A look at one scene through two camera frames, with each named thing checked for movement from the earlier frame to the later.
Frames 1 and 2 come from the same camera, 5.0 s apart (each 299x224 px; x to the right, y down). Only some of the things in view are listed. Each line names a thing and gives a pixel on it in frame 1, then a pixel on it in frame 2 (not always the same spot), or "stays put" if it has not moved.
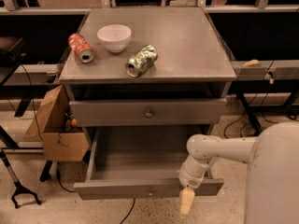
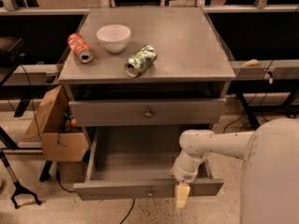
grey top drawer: x=191 y=112 stays put
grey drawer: x=140 y=162 stays put
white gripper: x=190 y=180 -> x=181 y=172
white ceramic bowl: x=115 y=37 stays put
